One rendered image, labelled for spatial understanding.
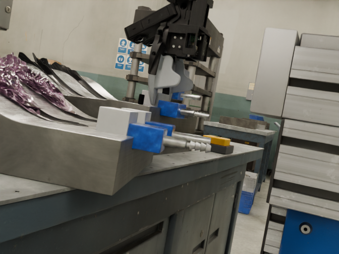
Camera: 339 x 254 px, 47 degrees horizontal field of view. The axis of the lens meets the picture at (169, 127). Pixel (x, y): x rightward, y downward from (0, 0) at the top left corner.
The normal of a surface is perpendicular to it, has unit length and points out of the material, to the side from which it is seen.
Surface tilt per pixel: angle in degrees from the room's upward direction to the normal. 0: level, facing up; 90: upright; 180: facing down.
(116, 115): 90
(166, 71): 79
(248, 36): 90
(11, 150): 90
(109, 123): 90
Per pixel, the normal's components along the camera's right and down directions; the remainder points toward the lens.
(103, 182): -0.11, 0.04
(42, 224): 0.90, 0.18
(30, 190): 0.17, -0.98
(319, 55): -0.37, -0.01
